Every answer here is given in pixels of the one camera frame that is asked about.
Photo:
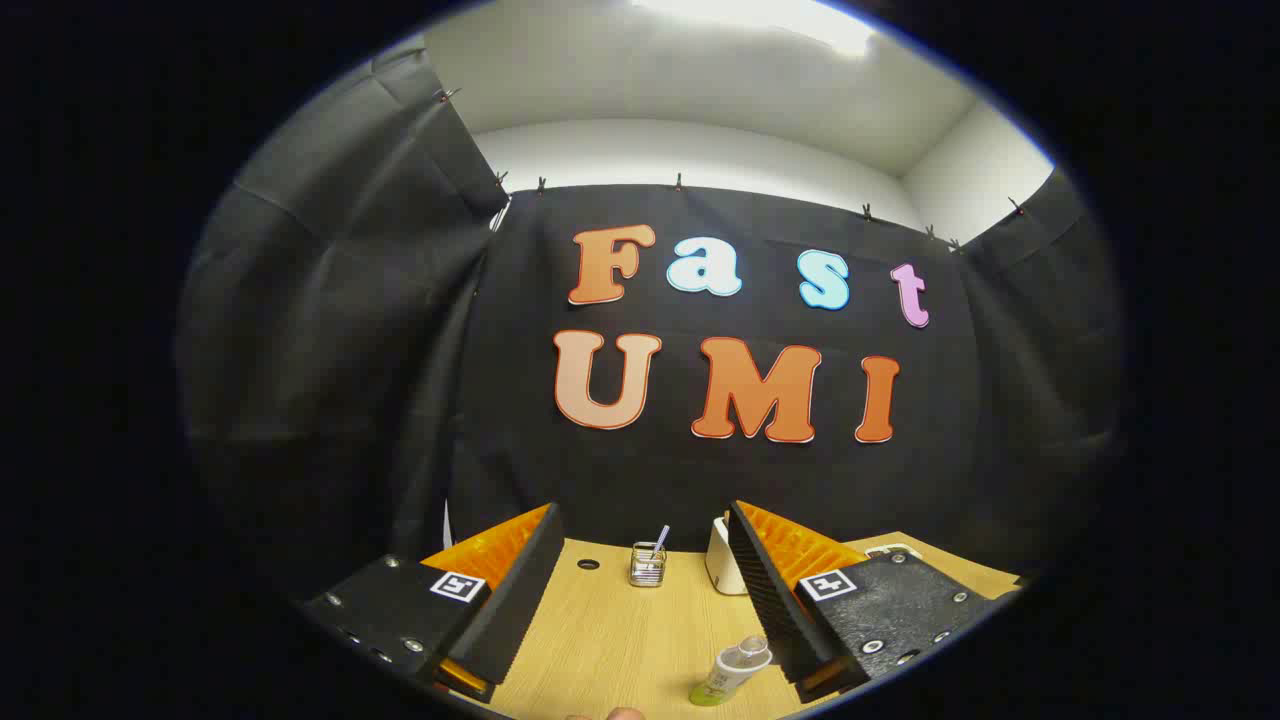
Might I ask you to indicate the white plate with meat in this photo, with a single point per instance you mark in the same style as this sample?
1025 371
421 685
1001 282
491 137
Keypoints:
893 549

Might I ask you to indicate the clear plastic juice bottle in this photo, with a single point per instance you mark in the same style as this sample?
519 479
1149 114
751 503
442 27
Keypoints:
730 670

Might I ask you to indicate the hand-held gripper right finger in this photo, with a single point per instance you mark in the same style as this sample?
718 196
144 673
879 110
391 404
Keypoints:
775 600

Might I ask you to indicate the white toaster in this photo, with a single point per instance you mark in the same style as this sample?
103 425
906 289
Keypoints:
720 560

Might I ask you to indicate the striped straw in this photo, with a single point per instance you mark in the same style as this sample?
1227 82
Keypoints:
661 538

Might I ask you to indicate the wooden table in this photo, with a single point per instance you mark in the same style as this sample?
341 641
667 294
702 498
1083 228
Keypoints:
620 640

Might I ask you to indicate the black backdrop cloth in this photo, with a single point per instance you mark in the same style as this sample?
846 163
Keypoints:
650 470

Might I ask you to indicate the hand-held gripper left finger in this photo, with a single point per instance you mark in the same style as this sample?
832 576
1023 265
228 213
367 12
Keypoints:
510 610

